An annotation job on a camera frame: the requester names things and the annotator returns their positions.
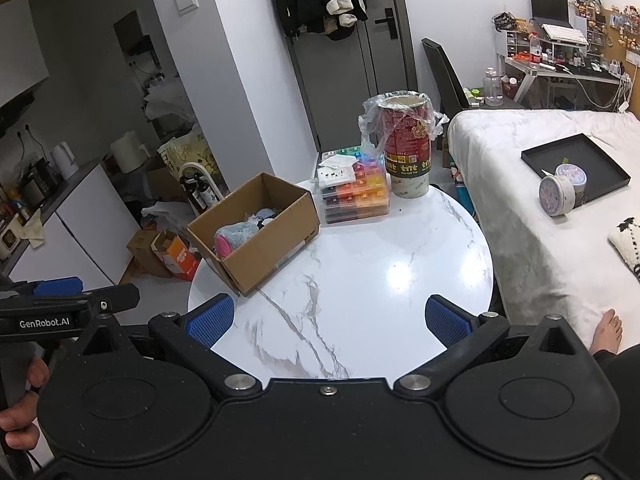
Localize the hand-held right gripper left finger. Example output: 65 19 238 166
75 294 263 402

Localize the white kettle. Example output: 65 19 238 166
50 142 81 181

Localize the small brown cardboard box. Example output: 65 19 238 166
126 227 173 279

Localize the white keyboard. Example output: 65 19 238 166
541 22 587 46

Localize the black chair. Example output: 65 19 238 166
421 37 473 111

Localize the person's left hand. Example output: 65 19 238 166
0 355 51 451

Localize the row of small figurines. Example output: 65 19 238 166
575 0 640 51

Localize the stack of cups in plastic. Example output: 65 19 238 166
376 92 433 198

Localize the cream air fryer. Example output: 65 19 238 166
110 131 152 175

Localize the yellow printed bag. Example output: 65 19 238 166
157 130 218 181

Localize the white storage rack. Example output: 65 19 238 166
179 161 231 213

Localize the bed with white blanket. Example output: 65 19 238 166
447 107 640 356

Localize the black laptop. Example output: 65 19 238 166
529 0 575 30

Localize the grey door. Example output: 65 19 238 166
287 0 418 153

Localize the white plastic bag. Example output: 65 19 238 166
141 200 196 233

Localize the person's dark trouser leg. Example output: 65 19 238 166
592 342 640 480

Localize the white drawer organizer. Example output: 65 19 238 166
502 27 531 58

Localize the pile of white wrap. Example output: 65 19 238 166
142 77 196 136

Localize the black door lock handle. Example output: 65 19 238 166
375 7 400 40

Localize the white cabinet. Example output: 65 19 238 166
0 160 141 291

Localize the grey plush toy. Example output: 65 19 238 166
214 207 281 261

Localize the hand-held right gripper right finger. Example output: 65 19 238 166
394 294 586 398

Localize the orange carton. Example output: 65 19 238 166
151 230 201 281

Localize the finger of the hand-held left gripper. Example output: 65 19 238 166
15 276 84 298
80 282 141 317

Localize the person's bare foot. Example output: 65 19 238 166
591 308 624 357

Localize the white desk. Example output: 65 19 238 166
504 55 633 111

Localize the white paper card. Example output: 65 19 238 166
317 156 357 183

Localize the white patterned pillow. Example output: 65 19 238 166
607 217 640 278

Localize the black tray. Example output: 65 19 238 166
521 133 631 206

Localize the clear plastic bag liner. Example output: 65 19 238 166
358 91 450 161

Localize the clear plastic jar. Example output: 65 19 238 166
482 67 503 107

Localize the stack of colourful bead boxes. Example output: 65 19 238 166
315 145 391 225

